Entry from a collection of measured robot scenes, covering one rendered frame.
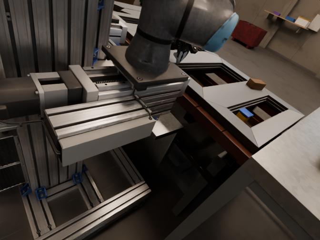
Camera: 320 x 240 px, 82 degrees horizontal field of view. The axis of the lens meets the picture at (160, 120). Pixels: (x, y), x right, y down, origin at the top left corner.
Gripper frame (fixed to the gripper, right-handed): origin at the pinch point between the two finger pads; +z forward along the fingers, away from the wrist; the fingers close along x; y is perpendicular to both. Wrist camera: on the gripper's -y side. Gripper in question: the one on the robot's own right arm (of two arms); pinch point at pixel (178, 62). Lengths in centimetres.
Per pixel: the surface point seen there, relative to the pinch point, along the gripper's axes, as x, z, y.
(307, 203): 48, -17, -84
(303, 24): -826, -50, 192
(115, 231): 53, 88, -48
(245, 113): -2, -1, -52
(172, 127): 23.7, 19.5, -32.6
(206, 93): 5.7, 0.9, -30.9
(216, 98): 2.5, 0.9, -36.2
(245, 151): 15, 5, -66
